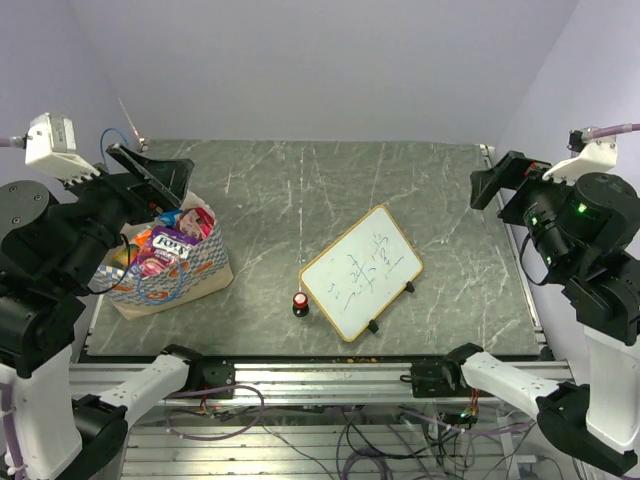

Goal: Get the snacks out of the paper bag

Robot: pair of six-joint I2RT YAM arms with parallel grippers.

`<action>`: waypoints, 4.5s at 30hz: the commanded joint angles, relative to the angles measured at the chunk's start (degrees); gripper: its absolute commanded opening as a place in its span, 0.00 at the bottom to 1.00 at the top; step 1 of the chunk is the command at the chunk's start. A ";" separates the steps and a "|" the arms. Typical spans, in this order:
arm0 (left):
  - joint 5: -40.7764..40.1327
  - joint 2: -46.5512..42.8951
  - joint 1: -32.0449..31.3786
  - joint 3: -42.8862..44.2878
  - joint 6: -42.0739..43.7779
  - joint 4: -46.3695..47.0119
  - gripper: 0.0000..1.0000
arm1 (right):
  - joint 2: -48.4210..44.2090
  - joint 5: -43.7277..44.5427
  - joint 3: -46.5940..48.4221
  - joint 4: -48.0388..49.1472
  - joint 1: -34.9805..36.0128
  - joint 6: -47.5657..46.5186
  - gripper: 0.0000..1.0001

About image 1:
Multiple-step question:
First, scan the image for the orange snack box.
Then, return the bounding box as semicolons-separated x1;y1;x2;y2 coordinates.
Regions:
130;228;152;248

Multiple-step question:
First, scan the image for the pink face snack packet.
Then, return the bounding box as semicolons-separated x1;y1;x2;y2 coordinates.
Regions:
174;207;215;241

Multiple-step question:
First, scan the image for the blue checkered paper bag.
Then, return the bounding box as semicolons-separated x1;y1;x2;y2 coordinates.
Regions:
90;192;233;320

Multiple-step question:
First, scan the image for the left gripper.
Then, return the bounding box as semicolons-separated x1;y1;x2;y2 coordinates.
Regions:
55;138;196;287

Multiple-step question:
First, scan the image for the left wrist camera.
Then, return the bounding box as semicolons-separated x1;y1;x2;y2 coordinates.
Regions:
25;113;100;184

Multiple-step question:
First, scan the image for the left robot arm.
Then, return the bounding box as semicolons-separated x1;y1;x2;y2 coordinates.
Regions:
1;144;204;479

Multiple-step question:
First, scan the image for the small whiteboard yellow frame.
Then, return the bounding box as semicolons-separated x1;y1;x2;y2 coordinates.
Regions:
299;205;423;343

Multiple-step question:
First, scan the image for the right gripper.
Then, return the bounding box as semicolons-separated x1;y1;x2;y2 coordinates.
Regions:
469;148;588;275

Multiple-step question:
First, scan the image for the purple Fox's candy bag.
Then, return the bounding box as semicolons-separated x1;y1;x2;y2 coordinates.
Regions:
130;226;200;278

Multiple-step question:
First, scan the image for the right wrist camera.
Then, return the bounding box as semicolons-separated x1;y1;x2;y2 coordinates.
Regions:
543;127;619;184

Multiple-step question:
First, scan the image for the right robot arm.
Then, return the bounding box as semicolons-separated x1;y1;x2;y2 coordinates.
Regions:
440;151;639;477

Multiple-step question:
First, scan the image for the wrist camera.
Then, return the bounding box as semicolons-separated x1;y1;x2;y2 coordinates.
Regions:
543;127;619;184
25;113;100;184

